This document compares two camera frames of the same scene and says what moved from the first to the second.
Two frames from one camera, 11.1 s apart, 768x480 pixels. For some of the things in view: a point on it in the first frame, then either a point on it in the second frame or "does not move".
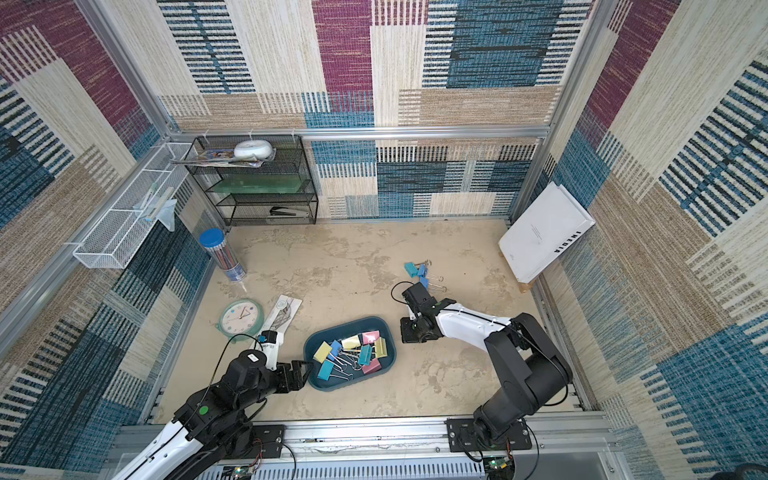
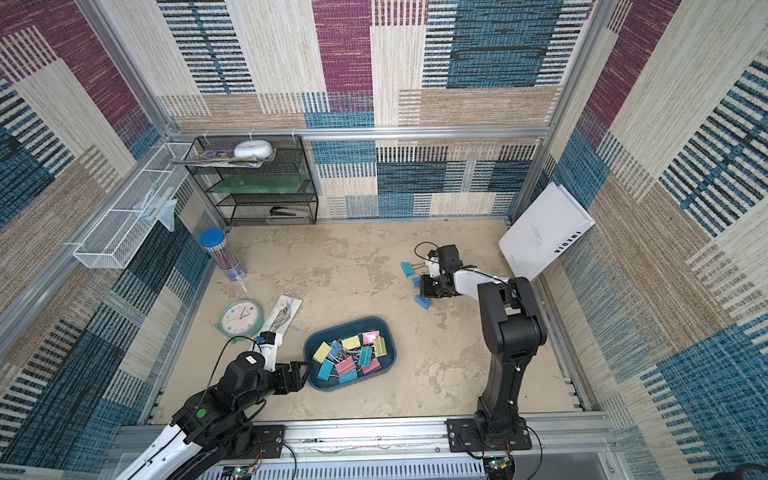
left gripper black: (286, 385) does not move
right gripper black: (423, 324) to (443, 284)
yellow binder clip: (322, 353) does not move
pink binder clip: (373, 367) does not move
